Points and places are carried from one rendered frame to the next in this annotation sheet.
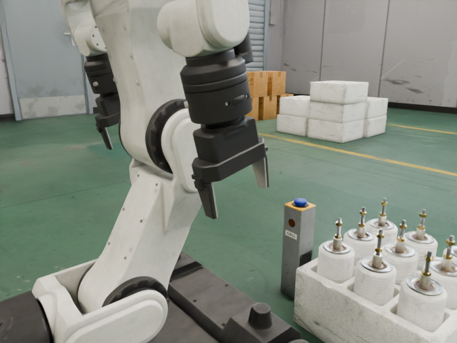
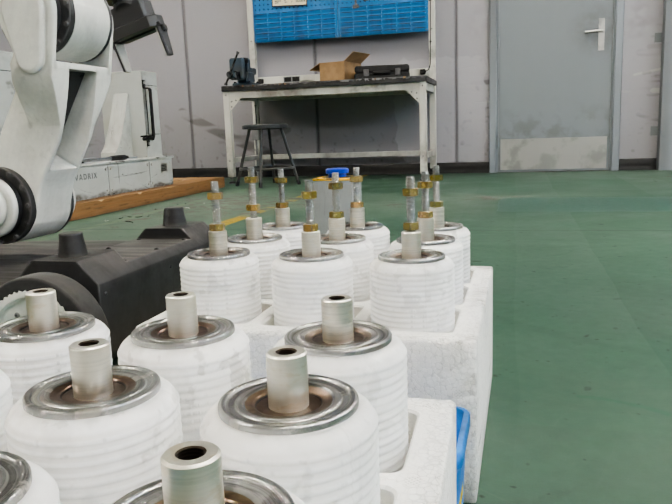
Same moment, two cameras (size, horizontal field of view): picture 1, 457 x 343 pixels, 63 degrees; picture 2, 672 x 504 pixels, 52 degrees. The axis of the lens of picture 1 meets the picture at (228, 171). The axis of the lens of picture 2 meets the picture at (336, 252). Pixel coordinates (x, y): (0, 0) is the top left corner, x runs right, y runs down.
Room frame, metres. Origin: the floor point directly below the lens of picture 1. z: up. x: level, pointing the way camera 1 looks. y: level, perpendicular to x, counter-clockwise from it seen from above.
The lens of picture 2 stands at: (0.38, -1.21, 0.40)
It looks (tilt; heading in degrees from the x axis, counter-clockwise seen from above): 10 degrees down; 55
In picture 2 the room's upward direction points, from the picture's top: 2 degrees counter-clockwise
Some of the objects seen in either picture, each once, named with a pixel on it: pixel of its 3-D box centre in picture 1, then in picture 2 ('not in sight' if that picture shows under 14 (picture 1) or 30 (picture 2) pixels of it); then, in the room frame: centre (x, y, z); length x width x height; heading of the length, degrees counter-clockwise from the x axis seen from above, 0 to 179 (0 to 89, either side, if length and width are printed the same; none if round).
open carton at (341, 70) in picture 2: not in sight; (340, 69); (3.76, 3.41, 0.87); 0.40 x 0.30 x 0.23; 116
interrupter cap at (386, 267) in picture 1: (376, 265); (254, 238); (0.84, -0.37, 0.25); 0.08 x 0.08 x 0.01
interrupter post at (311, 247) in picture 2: (446, 263); (311, 244); (0.82, -0.54, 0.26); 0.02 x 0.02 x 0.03
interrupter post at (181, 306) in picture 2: not in sight; (182, 315); (0.57, -0.74, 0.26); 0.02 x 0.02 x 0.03
